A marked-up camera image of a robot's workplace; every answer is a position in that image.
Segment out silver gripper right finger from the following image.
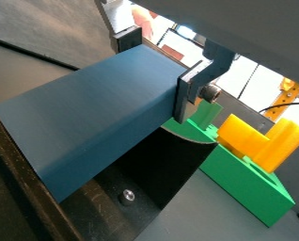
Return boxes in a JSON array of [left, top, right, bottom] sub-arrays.
[[173, 40, 234, 123]]

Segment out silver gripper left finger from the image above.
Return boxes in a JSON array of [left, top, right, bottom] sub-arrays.
[[112, 25, 141, 53]]

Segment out blue rectangular block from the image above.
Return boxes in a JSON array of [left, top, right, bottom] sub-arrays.
[[0, 45, 184, 201]]

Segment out green shape sorter board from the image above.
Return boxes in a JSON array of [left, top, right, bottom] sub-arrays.
[[160, 117, 296, 229]]

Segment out black curved fixture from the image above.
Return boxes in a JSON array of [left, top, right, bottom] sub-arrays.
[[59, 128, 217, 241]]

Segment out green notched block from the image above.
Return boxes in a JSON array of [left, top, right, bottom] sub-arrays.
[[189, 101, 222, 130]]

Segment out yellow pentagon block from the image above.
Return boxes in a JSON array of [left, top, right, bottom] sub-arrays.
[[217, 114, 268, 158]]

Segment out yellow star block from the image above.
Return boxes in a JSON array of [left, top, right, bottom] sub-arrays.
[[252, 118, 299, 173]]

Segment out yellow metal frame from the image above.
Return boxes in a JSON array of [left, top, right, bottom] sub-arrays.
[[262, 77, 299, 121]]

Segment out black cable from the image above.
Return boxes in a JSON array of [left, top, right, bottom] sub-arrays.
[[257, 101, 299, 115]]

